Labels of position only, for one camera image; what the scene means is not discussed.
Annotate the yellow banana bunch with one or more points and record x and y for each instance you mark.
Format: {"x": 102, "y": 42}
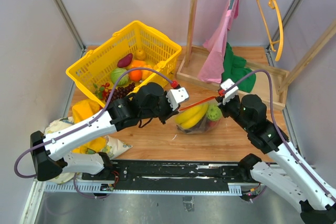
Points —
{"x": 192, "y": 116}

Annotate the wooden clothes rack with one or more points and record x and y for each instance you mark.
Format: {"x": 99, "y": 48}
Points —
{"x": 272, "y": 83}

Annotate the green cloth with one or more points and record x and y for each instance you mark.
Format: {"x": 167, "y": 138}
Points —
{"x": 235, "y": 69}

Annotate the green custard apple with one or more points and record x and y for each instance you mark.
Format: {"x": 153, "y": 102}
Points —
{"x": 213, "y": 113}

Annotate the orange fruit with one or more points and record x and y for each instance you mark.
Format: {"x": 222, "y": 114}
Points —
{"x": 135, "y": 75}

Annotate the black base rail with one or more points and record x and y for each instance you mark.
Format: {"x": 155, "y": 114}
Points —
{"x": 172, "y": 176}

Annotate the green round fruit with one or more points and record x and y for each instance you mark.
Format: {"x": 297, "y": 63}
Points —
{"x": 116, "y": 74}

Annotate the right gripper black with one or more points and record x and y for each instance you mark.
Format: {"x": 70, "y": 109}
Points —
{"x": 223, "y": 107}

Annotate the red apple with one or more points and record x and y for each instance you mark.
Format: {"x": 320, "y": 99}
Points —
{"x": 211, "y": 124}

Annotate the pink shirt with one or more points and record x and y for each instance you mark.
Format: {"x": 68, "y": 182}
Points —
{"x": 212, "y": 69}

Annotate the purple sweet potato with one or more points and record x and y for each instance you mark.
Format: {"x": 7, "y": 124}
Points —
{"x": 125, "y": 61}

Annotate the cherry sprig with leaves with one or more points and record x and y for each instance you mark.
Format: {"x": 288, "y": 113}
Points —
{"x": 102, "y": 92}

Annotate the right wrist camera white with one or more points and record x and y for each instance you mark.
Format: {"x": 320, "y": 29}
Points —
{"x": 227, "y": 91}

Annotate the orange mango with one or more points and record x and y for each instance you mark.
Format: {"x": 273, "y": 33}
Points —
{"x": 137, "y": 64}

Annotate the yellow plastic basket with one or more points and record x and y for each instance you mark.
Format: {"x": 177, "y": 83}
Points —
{"x": 94, "y": 68}

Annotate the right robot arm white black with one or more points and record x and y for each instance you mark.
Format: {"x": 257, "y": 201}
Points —
{"x": 302, "y": 187}

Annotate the clear zip top bag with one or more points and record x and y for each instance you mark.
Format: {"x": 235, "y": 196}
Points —
{"x": 210, "y": 100}

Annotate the patterned yellow white cloth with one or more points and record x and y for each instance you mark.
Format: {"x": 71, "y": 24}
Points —
{"x": 82, "y": 110}

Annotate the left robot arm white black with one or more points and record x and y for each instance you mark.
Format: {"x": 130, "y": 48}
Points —
{"x": 52, "y": 153}

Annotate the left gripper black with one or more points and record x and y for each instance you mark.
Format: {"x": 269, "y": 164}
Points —
{"x": 170, "y": 113}

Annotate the yellow bell pepper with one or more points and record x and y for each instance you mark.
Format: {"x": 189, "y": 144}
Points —
{"x": 146, "y": 72}
{"x": 158, "y": 65}

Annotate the yellow pear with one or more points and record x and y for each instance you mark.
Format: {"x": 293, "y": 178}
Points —
{"x": 140, "y": 54}

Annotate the dark grape bunch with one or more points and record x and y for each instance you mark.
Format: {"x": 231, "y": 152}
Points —
{"x": 198, "y": 128}

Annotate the black grape bunch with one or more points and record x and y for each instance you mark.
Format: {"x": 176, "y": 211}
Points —
{"x": 121, "y": 92}

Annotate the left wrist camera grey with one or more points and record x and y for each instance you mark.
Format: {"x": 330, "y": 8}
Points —
{"x": 176, "y": 95}

